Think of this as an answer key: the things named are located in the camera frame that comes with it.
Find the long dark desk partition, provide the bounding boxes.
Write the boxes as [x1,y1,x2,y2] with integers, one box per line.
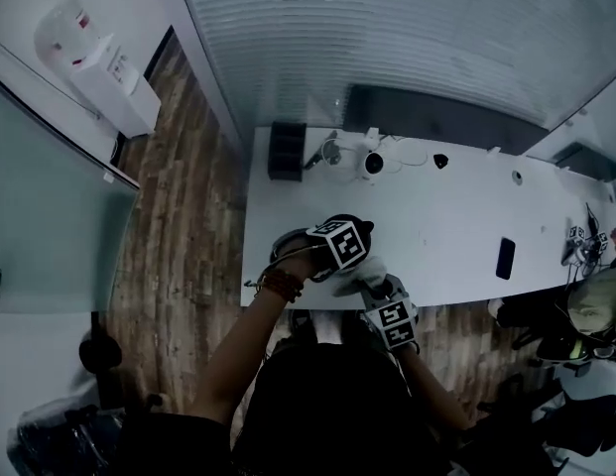
[345,83,550,158]

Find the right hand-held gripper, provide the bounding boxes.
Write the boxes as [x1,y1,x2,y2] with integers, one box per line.
[358,272,422,352]

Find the white cloth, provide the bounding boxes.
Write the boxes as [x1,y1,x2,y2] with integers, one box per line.
[331,255,389,300]

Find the person's left forearm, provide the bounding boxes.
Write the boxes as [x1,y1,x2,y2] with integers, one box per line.
[191,285,300,426]

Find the plastic-wrapped office chair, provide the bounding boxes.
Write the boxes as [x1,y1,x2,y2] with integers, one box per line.
[7,399,128,476]

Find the black smartphone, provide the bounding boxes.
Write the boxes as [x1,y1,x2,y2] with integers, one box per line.
[495,236,518,282]

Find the dark desk organizer box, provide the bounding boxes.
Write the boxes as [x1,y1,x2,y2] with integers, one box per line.
[267,120,308,183]

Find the short dark desk partition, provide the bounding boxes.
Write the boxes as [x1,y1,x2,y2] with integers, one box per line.
[553,141,616,183]

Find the person's left hand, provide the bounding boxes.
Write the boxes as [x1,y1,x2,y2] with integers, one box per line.
[282,247,329,282]

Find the beaded bracelet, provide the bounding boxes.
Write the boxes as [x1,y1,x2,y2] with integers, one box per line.
[245,265,307,304]

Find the white water dispenser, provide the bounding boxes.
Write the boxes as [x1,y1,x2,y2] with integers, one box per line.
[33,0,163,139]

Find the white round camera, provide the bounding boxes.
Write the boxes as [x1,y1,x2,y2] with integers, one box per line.
[362,150,389,183]

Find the coiled white cable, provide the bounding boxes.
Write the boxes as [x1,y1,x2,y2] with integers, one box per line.
[319,136,346,169]

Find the frosted glass door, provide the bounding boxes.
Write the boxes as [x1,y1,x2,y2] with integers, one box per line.
[0,74,141,314]

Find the person's black shirt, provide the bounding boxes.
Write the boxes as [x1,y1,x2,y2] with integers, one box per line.
[118,309,468,476]

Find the black kettle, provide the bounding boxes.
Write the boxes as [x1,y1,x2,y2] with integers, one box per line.
[316,213,376,268]

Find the person's right forearm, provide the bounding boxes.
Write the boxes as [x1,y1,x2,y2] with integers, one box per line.
[399,342,476,431]

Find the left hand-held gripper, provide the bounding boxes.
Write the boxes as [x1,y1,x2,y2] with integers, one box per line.
[269,218,372,286]

